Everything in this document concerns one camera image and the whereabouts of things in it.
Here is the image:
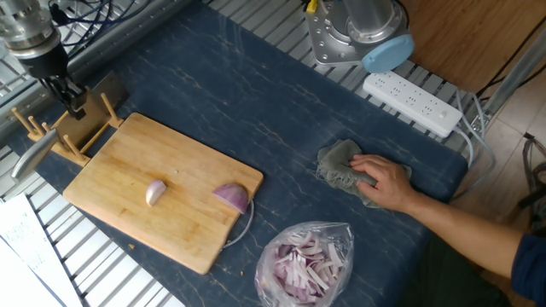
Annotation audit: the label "person right hand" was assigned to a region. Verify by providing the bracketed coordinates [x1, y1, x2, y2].
[349, 153, 418, 214]

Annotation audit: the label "wooden peg rack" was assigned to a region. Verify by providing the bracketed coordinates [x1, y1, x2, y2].
[10, 84, 125, 168]

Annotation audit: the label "white power strip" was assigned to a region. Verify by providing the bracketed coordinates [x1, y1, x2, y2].
[362, 70, 464, 139]

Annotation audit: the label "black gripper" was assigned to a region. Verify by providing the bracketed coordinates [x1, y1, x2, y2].
[16, 42, 90, 121]

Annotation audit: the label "small pale onion wedge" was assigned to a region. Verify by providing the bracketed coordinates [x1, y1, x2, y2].
[145, 178, 168, 208]

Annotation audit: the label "wooden cutting board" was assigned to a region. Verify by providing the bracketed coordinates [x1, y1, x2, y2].
[62, 112, 264, 275]

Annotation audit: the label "plain white paper sheet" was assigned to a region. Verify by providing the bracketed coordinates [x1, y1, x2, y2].
[0, 239, 65, 307]

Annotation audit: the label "thin grey cable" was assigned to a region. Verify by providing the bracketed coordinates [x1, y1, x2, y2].
[455, 90, 498, 201]

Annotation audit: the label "bamboo wooden desk top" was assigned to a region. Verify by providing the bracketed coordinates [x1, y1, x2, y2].
[400, 0, 546, 95]

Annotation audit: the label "grey cord loop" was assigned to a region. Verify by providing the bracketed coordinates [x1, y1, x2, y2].
[222, 199, 256, 250]

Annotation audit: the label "person right forearm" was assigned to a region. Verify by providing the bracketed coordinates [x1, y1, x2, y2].
[404, 190, 525, 281]

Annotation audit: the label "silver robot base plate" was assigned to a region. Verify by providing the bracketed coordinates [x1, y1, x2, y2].
[305, 0, 372, 68]

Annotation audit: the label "large red onion chunk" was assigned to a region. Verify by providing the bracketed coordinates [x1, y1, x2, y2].
[212, 182, 250, 215]

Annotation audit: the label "dark cable bundle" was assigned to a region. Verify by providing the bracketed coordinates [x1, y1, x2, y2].
[518, 132, 546, 218]

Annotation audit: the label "dark green trousers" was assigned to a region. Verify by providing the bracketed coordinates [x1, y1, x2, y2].
[396, 232, 513, 307]

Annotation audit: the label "white power strip cable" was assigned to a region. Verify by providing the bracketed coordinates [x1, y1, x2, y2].
[451, 125, 475, 168]

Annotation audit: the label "grey green rag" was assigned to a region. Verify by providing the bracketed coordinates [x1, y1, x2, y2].
[316, 138, 413, 209]

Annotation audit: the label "aluminium frame post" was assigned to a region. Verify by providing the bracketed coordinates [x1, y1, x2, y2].
[481, 27, 546, 119]

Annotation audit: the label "dark blue marbled mat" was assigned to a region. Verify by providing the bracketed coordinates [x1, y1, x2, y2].
[6, 2, 469, 307]

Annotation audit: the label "white printed paper sheet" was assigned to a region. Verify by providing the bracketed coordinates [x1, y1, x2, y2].
[0, 194, 84, 307]

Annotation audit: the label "steel handled cleaver knife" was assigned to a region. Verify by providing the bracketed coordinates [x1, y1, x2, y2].
[10, 72, 130, 181]

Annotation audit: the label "plastic bag of sliced onion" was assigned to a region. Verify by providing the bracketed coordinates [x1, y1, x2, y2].
[254, 220, 355, 307]

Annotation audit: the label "blue black cable bundle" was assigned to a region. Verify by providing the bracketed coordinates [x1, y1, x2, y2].
[49, 0, 150, 59]

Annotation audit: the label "thin black cable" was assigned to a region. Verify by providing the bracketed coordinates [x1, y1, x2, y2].
[475, 23, 546, 101]

